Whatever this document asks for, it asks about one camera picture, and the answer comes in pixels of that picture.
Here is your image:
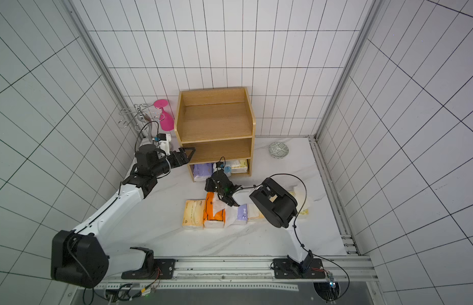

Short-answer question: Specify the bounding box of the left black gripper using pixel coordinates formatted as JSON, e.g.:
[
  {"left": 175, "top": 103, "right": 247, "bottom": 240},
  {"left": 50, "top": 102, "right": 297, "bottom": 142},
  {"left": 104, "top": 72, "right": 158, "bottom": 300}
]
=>
[{"left": 152, "top": 147, "right": 197, "bottom": 176}]

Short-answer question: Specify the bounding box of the purple tissue pack bottom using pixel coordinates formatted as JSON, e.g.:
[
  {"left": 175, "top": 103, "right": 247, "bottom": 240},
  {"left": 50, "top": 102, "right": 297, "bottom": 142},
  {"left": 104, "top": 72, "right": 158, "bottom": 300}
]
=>
[{"left": 193, "top": 163, "right": 213, "bottom": 182}]

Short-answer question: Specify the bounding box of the purple tissue pack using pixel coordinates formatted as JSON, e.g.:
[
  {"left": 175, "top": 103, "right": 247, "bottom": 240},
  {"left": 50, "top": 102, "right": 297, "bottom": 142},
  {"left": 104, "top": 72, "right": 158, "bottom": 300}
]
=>
[
  {"left": 225, "top": 205, "right": 248, "bottom": 227},
  {"left": 193, "top": 163, "right": 213, "bottom": 182}
]

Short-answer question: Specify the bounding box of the yellow-white tissue pack bottom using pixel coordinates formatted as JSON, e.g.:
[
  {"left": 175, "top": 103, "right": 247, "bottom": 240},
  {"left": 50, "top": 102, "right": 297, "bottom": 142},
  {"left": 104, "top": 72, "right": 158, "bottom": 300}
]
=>
[{"left": 226, "top": 159, "right": 249, "bottom": 175}]

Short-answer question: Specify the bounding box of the orange tissue pack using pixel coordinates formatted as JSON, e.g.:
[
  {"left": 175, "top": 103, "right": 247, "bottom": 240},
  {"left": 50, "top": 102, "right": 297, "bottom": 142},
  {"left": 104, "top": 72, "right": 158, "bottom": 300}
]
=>
[{"left": 203, "top": 192, "right": 226, "bottom": 229}]

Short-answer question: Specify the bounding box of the yellow tissue pack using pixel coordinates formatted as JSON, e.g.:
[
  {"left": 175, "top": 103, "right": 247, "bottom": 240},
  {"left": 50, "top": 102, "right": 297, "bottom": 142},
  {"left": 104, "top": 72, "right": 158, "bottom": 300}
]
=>
[{"left": 182, "top": 200, "right": 205, "bottom": 230}]

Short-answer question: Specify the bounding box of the white-yellow tissue pack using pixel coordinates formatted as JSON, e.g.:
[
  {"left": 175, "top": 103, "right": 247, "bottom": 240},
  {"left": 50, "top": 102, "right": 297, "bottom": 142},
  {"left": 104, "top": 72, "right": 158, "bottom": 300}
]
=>
[{"left": 290, "top": 186, "right": 310, "bottom": 219}]

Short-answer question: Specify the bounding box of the blue tissue pack bottom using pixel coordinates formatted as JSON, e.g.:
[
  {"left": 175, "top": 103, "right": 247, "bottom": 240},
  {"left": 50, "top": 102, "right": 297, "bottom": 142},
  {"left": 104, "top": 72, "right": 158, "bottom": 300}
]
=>
[{"left": 223, "top": 165, "right": 231, "bottom": 177}]

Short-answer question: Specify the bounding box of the beige tissue pack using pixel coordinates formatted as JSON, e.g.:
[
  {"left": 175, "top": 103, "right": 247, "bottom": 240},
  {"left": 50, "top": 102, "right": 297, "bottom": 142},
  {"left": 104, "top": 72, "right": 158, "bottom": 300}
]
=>
[{"left": 247, "top": 203, "right": 265, "bottom": 222}]

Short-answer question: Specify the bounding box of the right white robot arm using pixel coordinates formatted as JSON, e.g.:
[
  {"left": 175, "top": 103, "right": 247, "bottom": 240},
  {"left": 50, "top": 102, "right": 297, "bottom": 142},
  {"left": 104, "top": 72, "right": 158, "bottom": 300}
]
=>
[{"left": 205, "top": 171, "right": 314, "bottom": 272}]

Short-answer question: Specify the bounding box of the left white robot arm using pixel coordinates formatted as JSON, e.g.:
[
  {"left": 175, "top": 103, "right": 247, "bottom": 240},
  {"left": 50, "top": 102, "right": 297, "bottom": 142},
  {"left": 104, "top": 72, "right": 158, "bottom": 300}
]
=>
[{"left": 50, "top": 144, "right": 196, "bottom": 288}]

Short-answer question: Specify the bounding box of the wooden three-tier shelf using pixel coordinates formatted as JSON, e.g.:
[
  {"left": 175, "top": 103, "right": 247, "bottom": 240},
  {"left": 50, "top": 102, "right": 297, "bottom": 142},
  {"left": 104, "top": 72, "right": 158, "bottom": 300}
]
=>
[{"left": 174, "top": 87, "right": 256, "bottom": 178}]

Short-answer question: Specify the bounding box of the pink wine glass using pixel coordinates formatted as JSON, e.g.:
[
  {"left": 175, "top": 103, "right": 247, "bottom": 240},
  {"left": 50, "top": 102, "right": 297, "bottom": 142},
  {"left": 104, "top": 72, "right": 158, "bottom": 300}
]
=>
[{"left": 153, "top": 99, "right": 175, "bottom": 132}]

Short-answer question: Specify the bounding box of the silver glass holder stand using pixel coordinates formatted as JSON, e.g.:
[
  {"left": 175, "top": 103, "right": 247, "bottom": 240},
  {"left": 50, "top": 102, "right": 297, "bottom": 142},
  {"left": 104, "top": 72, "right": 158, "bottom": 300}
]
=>
[{"left": 117, "top": 104, "right": 162, "bottom": 142}]

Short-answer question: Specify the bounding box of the patterned ceramic bowl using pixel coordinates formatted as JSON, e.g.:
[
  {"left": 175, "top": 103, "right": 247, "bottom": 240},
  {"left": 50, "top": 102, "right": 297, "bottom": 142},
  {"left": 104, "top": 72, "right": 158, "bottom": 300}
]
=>
[{"left": 268, "top": 142, "right": 289, "bottom": 159}]

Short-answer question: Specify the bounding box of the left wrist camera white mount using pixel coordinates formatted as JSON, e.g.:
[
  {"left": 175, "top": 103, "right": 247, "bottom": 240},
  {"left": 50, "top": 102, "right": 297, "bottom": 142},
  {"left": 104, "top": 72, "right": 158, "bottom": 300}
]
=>
[{"left": 153, "top": 133, "right": 172, "bottom": 155}]

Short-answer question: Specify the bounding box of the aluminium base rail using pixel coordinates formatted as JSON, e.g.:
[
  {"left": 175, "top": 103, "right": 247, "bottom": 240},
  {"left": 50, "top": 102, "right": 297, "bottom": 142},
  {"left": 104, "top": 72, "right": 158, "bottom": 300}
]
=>
[{"left": 96, "top": 256, "right": 378, "bottom": 292}]

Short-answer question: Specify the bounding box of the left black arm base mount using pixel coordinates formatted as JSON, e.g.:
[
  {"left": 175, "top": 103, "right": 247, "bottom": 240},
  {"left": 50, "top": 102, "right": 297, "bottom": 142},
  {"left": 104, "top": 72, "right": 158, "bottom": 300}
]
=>
[{"left": 122, "top": 247, "right": 175, "bottom": 280}]

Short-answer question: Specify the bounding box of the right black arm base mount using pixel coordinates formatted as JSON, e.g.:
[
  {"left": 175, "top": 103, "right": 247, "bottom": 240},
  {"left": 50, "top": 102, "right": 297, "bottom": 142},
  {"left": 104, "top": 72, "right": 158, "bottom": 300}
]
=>
[{"left": 270, "top": 250, "right": 327, "bottom": 280}]

